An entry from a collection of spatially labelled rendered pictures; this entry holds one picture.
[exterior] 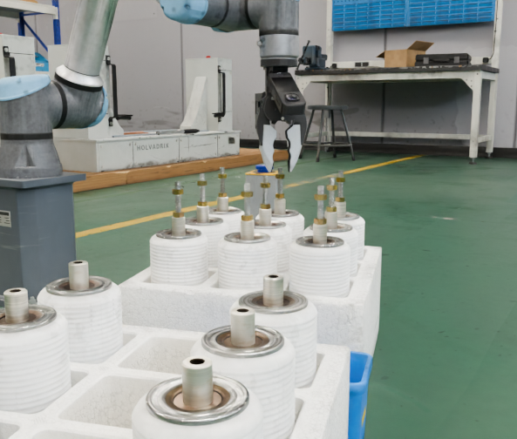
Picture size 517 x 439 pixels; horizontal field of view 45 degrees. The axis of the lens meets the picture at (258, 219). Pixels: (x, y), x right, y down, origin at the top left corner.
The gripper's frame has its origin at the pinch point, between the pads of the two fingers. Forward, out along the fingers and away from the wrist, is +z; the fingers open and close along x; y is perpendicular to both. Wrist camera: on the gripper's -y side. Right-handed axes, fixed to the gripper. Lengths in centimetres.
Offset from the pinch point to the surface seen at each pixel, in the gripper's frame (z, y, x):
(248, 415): 10, -77, 24
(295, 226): 11.3, -3.6, -2.1
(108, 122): -1, 268, 32
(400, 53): -54, 390, -212
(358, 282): 16.8, -25.2, -6.2
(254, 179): 4.7, 17.0, 1.4
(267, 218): 8.2, -10.8, 5.5
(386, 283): 35, 30, -37
